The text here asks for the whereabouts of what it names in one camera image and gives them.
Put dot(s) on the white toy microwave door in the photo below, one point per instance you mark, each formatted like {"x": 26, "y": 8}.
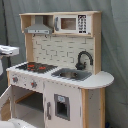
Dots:
{"x": 73, "y": 24}

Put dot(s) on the white oven door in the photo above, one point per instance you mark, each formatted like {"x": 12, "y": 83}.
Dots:
{"x": 5, "y": 102}

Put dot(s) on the grey range hood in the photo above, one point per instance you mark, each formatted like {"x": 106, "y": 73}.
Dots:
{"x": 38, "y": 27}

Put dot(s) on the right stove knob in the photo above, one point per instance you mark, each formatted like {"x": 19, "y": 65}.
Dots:
{"x": 33, "y": 84}

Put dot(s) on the wooden toy kitchen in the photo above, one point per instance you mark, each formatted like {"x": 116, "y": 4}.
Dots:
{"x": 60, "y": 50}

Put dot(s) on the black toy stovetop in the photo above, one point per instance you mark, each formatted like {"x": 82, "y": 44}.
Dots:
{"x": 36, "y": 67}

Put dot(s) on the black toy faucet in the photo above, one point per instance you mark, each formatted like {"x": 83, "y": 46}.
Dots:
{"x": 80, "y": 64}

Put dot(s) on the left stove knob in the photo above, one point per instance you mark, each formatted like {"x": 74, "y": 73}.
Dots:
{"x": 15, "y": 79}

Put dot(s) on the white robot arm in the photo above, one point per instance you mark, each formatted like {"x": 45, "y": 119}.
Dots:
{"x": 11, "y": 123}

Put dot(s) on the stove knob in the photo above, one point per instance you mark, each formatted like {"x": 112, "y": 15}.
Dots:
{"x": 15, "y": 79}
{"x": 33, "y": 84}

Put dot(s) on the grey toy sink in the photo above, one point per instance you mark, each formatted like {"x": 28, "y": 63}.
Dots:
{"x": 72, "y": 74}

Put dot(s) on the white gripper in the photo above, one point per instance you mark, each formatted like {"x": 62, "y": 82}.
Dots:
{"x": 8, "y": 50}

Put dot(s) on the white cabinet door with dispenser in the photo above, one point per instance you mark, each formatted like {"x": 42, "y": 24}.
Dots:
{"x": 62, "y": 106}

